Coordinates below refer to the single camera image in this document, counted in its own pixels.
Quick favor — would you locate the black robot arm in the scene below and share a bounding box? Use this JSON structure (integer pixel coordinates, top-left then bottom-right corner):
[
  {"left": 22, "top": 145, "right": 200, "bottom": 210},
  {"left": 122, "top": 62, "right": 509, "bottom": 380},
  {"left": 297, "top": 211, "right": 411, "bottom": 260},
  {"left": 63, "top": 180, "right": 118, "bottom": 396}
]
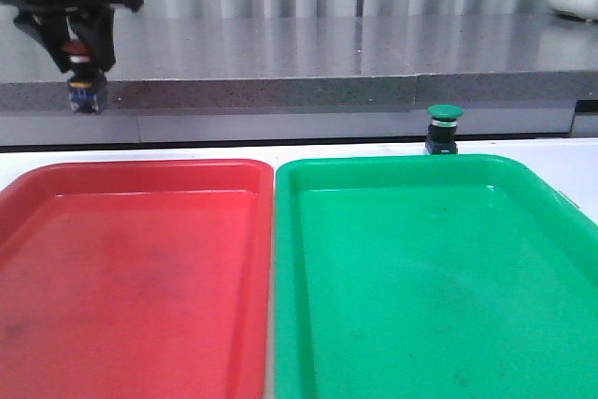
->
[{"left": 1, "top": 0, "right": 144, "bottom": 78}]

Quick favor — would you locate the grey granite platform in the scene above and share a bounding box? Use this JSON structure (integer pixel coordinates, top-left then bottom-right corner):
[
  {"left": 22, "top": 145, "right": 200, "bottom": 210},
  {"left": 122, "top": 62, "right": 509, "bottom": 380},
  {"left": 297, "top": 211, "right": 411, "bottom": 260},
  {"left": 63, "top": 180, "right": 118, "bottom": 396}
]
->
[{"left": 0, "top": 14, "right": 598, "bottom": 113}]

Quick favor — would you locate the red plastic tray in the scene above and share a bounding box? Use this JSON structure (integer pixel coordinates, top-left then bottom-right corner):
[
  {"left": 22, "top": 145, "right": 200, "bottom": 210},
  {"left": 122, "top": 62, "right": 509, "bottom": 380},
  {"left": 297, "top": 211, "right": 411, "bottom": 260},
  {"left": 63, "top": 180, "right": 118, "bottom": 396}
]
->
[{"left": 1, "top": 160, "right": 273, "bottom": 398}]

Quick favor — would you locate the red mushroom push button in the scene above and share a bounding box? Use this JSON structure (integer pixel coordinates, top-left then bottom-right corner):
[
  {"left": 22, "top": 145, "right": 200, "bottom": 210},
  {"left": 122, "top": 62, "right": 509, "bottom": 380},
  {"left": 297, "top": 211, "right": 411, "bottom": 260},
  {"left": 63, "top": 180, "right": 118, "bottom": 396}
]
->
[{"left": 63, "top": 40, "right": 107, "bottom": 114}]

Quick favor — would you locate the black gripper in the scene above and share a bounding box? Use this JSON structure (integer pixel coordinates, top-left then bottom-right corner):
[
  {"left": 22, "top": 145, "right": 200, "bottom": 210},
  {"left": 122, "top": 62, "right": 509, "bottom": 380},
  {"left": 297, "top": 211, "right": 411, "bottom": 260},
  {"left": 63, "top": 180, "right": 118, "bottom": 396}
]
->
[{"left": 1, "top": 0, "right": 143, "bottom": 73}]

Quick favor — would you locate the green plastic tray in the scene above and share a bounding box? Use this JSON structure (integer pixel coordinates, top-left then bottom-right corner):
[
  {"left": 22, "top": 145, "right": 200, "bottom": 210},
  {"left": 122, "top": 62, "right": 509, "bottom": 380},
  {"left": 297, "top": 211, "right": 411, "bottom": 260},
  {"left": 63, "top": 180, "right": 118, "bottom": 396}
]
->
[{"left": 274, "top": 155, "right": 597, "bottom": 398}]

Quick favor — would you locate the green mushroom push button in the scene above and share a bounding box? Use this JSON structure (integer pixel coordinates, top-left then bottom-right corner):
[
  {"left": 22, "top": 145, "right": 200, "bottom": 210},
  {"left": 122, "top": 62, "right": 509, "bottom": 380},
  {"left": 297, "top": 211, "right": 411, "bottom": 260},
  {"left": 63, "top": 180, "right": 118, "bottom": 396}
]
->
[{"left": 425, "top": 104, "right": 463, "bottom": 155}]

